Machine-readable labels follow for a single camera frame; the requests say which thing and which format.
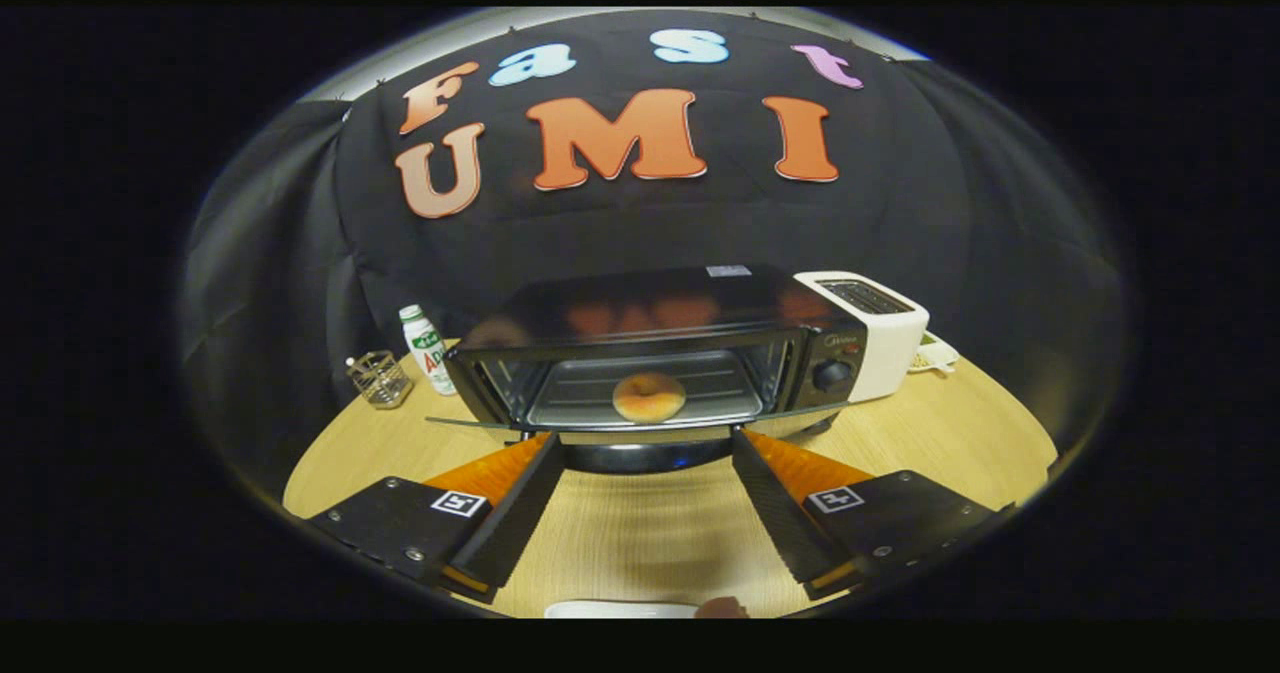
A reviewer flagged white divided snack dish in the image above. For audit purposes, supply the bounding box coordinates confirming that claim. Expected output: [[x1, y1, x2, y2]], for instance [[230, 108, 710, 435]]
[[908, 331, 961, 374]]

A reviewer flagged sugared donut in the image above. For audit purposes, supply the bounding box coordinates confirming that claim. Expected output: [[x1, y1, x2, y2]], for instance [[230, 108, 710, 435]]
[[611, 372, 688, 425]]

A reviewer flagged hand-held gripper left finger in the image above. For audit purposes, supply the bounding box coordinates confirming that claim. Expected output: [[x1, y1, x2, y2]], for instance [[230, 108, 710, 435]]
[[305, 431, 566, 602]]

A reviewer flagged black toaster oven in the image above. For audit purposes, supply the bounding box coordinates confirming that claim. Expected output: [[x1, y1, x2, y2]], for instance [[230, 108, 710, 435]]
[[425, 264, 869, 476]]

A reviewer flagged white plate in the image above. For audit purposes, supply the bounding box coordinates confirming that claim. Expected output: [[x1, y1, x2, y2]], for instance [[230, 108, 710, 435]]
[[543, 600, 701, 619]]

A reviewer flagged white pop-up toaster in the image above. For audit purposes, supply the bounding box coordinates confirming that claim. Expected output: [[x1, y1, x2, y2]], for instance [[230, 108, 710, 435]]
[[795, 271, 931, 403]]

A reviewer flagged white plastic drink bottle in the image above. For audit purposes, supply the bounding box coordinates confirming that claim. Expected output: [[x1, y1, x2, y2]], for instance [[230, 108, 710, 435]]
[[399, 304, 458, 397]]

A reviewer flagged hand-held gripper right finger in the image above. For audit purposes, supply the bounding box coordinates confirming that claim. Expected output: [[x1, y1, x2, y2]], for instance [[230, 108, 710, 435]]
[[730, 426, 1016, 599]]

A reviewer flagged small wire mesh holder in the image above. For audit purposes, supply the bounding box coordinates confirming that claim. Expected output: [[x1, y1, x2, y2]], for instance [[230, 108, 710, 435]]
[[346, 350, 414, 410]]

